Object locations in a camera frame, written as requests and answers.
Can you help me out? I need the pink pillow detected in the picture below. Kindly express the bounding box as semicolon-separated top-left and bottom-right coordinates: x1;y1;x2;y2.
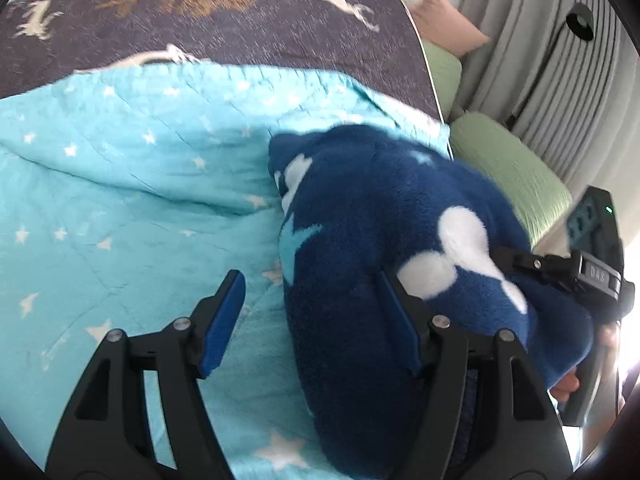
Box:
410;0;491;58

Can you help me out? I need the teal star-print quilted blanket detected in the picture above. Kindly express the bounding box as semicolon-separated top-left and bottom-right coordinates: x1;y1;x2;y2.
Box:
0;62;451;480

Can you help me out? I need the grey pleated curtain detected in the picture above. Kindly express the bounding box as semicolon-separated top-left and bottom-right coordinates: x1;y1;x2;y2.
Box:
457;0;640;201

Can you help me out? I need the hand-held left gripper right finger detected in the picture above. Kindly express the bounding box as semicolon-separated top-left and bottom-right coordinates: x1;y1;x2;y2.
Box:
377;270;573;480

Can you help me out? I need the large green pillow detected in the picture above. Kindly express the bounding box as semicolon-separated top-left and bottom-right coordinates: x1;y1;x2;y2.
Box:
450;111;573;248

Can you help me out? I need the dark deer-print mattress cover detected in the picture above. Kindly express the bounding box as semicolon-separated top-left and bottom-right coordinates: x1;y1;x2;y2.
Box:
0;0;446;123

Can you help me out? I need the black floor lamp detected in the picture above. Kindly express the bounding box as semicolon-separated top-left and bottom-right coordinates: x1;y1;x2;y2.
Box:
505;2;596;128

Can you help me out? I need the navy fleece star-print robe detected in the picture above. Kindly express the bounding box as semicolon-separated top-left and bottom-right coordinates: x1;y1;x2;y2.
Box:
267;122;608;480

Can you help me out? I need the person's right hand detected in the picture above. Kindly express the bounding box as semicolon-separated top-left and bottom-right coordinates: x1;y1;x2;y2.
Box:
550;322;621;403

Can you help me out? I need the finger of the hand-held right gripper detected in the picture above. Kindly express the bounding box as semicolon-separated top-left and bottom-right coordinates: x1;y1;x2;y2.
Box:
492;246;584;286

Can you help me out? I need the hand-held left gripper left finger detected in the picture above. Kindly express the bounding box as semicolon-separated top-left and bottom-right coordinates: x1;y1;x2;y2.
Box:
44;269;247;480

